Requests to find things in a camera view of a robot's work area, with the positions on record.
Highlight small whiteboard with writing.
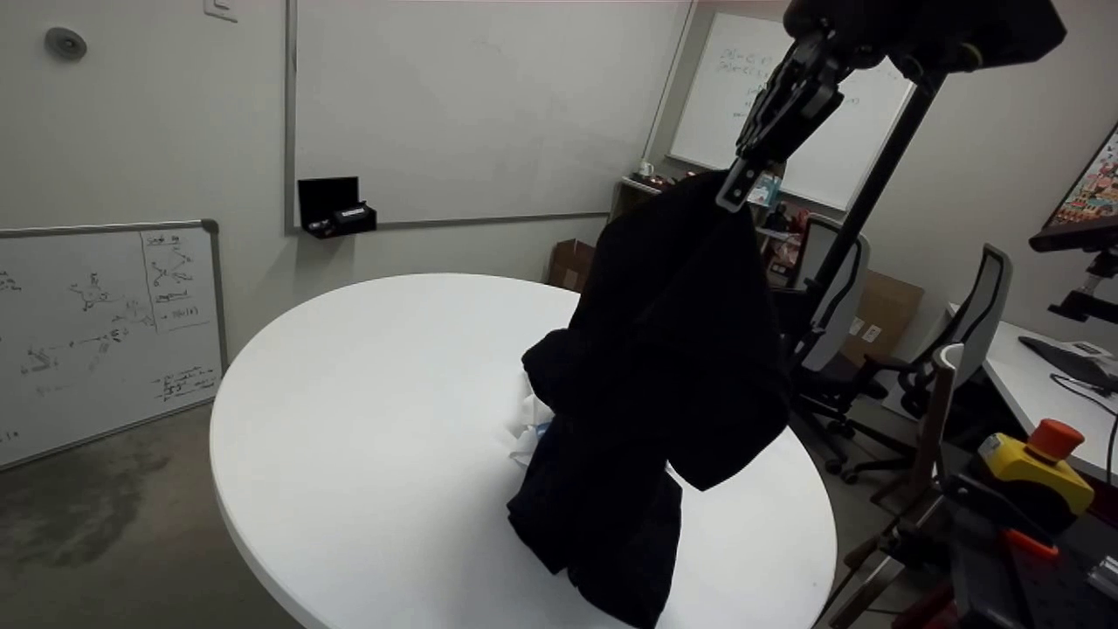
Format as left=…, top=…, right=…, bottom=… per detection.
left=0, top=217, right=231, bottom=472

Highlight black stand pole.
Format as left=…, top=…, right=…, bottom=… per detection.
left=800, top=64, right=950, bottom=307

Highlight black marker holder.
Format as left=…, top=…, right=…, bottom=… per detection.
left=292, top=172, right=382, bottom=243

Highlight black keyboard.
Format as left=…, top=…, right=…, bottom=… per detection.
left=1016, top=333, right=1118, bottom=400

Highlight whiteboard with red writing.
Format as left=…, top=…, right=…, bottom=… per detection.
left=666, top=10, right=921, bottom=217

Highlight large wall whiteboard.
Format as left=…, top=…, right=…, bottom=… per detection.
left=283, top=0, right=693, bottom=235

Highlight round grey wall device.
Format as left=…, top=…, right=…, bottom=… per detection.
left=40, top=23, right=92, bottom=65

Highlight white cloth with blue stripes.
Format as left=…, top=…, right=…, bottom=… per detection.
left=503, top=392, right=559, bottom=472

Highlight computer monitor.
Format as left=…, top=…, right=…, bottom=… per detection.
left=1027, top=117, right=1118, bottom=255

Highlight black clothing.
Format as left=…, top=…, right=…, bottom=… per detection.
left=503, top=172, right=796, bottom=629

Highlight yellow red emergency stop button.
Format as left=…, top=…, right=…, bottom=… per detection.
left=974, top=415, right=1101, bottom=518

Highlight black controller box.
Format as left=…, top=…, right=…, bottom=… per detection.
left=940, top=465, right=1118, bottom=629

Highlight black office chair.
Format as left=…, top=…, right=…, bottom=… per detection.
left=837, top=239, right=1016, bottom=482

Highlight small cardboard box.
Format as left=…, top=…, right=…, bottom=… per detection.
left=545, top=238, right=597, bottom=298

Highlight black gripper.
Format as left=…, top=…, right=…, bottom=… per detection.
left=711, top=0, right=1069, bottom=217

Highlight grey mesh office chair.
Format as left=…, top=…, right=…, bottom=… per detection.
left=793, top=217, right=873, bottom=376

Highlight black tripod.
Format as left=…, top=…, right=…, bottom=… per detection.
left=813, top=337, right=972, bottom=629

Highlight white desk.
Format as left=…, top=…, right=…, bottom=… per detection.
left=977, top=319, right=1118, bottom=485

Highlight large cardboard box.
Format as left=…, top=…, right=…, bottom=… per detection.
left=846, top=269, right=929, bottom=371

